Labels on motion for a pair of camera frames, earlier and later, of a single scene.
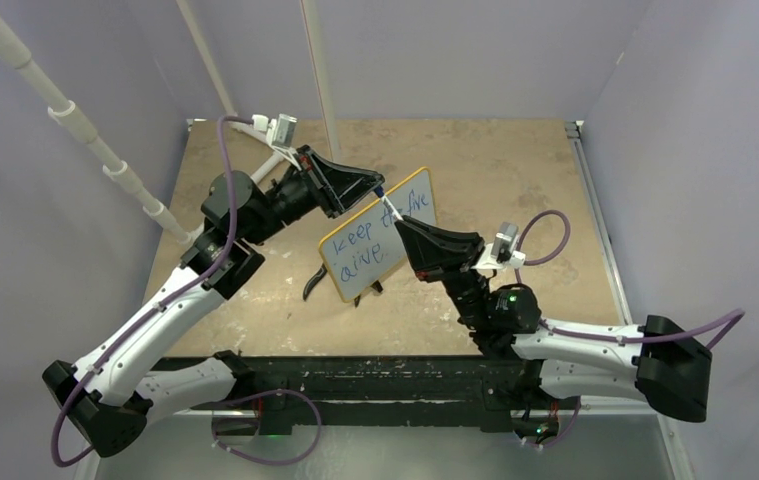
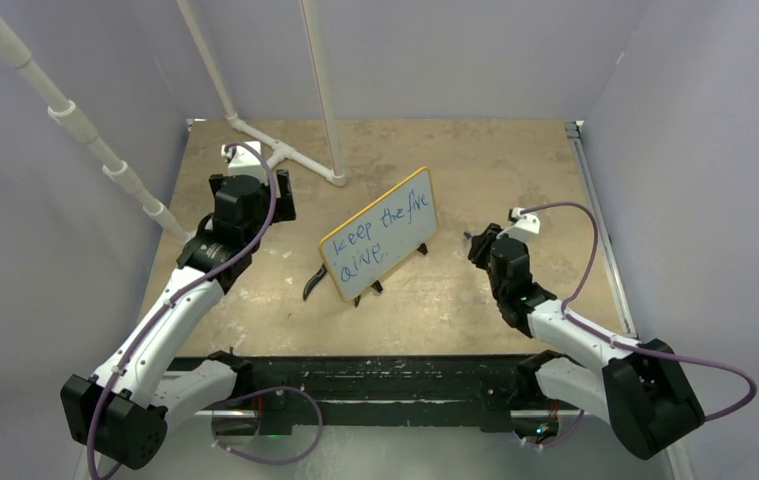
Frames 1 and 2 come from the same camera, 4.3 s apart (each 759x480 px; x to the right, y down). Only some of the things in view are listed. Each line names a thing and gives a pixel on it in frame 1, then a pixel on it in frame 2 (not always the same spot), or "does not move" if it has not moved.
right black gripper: (431, 248) → (481, 244)
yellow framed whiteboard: (370, 247) does not move
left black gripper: (335, 189) → (283, 206)
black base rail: (308, 395) does not move
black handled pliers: (322, 272) does not move
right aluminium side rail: (573, 134) does not move
